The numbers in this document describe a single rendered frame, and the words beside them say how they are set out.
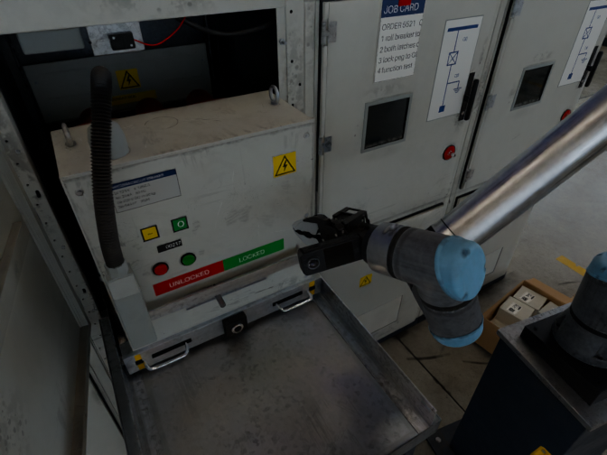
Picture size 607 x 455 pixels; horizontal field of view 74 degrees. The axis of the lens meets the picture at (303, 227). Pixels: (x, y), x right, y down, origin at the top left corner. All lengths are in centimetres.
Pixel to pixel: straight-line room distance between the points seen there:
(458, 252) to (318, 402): 55
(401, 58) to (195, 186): 71
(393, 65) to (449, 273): 77
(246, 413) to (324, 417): 18
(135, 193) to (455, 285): 57
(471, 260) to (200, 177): 51
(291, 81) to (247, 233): 41
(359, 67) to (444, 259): 70
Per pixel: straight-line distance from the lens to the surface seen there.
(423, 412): 101
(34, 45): 100
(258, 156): 85
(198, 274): 96
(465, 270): 62
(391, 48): 123
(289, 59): 107
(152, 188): 80
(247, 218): 91
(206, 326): 106
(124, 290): 79
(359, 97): 120
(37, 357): 98
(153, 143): 84
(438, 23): 133
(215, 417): 101
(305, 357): 107
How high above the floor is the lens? 173
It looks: 37 degrees down
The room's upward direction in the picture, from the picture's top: straight up
